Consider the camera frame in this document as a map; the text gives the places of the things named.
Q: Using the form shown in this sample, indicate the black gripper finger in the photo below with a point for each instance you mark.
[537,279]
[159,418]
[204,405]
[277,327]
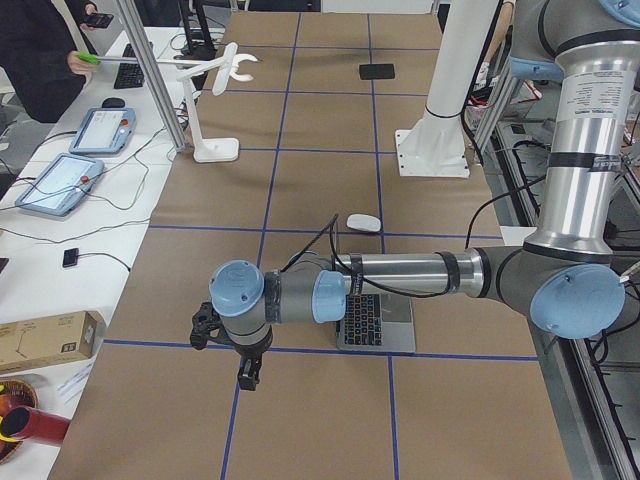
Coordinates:
[248,376]

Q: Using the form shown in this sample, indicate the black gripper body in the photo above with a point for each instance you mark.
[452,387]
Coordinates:
[250,354]

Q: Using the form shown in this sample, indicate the grey laptop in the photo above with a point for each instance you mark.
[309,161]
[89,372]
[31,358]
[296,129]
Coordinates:
[378,318]

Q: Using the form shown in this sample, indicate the white computer mouse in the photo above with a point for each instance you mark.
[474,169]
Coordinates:
[364,223]

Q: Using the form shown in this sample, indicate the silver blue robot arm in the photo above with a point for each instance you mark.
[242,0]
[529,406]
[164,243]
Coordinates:
[560,278]

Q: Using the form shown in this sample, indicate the cardboard lamp box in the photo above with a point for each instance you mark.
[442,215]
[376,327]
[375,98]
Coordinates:
[47,341]

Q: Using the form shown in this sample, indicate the black side-table mouse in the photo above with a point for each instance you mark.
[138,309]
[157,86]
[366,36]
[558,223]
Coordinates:
[113,102]

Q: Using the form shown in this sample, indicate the black mouse pad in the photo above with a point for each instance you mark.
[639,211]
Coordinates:
[377,71]

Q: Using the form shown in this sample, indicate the small black square device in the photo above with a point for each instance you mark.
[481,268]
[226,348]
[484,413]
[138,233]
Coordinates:
[70,257]

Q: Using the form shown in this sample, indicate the lower blue teach pendant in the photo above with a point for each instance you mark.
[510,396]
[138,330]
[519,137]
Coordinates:
[62,185]

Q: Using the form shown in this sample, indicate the blue teach pendant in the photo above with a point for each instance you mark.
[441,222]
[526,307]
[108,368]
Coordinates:
[104,131]
[62,185]

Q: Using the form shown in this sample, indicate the woven basket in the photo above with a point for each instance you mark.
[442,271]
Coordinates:
[14,393]

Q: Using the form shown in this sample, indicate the upper blue teach pendant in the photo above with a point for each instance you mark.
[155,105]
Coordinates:
[104,131]

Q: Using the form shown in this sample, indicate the black keyboard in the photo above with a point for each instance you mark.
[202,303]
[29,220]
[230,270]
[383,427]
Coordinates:
[129,76]

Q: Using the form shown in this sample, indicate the white grabber tool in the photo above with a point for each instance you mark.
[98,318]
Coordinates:
[97,60]

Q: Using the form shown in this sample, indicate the person in dark clothes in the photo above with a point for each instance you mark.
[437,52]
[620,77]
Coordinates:
[40,46]

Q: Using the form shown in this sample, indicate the black smartphone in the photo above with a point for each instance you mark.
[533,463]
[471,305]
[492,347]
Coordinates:
[98,20]

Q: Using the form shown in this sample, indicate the aluminium frame post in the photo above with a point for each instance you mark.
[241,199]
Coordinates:
[136,34]

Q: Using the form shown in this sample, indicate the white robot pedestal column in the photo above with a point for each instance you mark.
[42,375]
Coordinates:
[434,147]

